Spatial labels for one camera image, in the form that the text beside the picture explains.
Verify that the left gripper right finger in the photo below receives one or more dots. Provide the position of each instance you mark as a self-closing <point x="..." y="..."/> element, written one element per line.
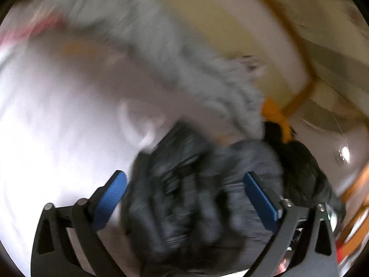
<point x="315" y="251"/>

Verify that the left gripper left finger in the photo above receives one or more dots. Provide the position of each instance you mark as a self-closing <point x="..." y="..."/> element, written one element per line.
<point x="53" y="253"/>

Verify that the black quilted puffer jacket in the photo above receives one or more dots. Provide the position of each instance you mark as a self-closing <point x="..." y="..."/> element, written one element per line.
<point x="185" y="211"/>

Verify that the dark green down coat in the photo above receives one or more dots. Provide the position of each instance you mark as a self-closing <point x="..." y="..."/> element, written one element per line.
<point x="304" y="183"/>

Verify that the orange pillow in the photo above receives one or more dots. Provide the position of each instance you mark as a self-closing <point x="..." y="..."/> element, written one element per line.
<point x="272" y="113"/>

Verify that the crumpled grey cloth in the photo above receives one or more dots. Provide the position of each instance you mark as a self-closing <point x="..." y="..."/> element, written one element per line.
<point x="251" y="62"/>

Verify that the checkered overhead bed sheet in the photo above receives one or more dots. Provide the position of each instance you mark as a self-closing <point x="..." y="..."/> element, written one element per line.
<point x="335" y="34"/>

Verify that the pink white cloth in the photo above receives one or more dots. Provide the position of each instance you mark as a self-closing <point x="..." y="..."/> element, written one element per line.
<point x="14" y="33"/>

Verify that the light grey-blue duvet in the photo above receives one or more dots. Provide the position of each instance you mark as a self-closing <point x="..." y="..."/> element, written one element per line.
<point x="180" y="59"/>

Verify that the wooden bunk bed frame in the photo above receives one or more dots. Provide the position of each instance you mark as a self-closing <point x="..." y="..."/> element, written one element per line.
<point x="355" y="234"/>

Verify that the wall night light socket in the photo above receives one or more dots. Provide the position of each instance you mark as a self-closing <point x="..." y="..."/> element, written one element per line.
<point x="343" y="155"/>

